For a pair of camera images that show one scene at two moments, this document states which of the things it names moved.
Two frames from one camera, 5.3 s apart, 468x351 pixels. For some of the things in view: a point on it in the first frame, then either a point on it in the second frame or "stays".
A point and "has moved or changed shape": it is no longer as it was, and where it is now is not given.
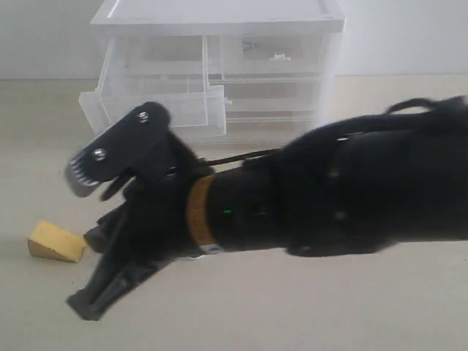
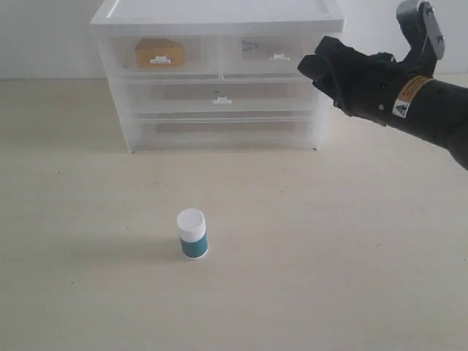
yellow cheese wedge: x=47 y=240 -> x=149 y=48
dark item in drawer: x=248 y=45 stays
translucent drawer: x=169 y=71 has moved or changed shape
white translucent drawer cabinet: x=248 y=70 stays
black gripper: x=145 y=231 -> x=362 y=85
